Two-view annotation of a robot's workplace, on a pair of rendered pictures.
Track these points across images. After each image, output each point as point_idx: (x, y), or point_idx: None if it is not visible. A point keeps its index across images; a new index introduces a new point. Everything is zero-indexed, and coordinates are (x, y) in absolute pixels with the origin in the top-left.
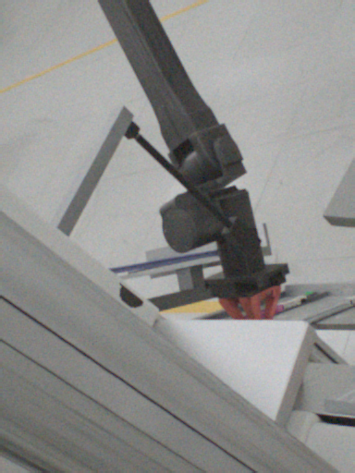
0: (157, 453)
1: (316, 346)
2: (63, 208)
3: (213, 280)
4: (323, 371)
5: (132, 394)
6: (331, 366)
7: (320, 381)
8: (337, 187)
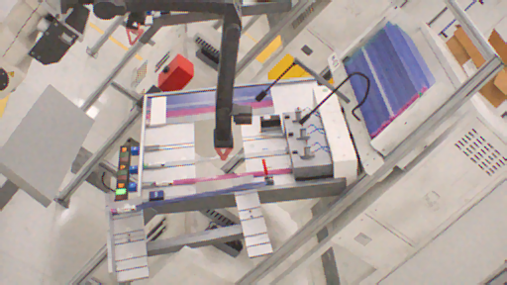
0: None
1: None
2: (319, 75)
3: (233, 141)
4: (249, 128)
5: None
6: (244, 129)
7: (256, 124)
8: (35, 187)
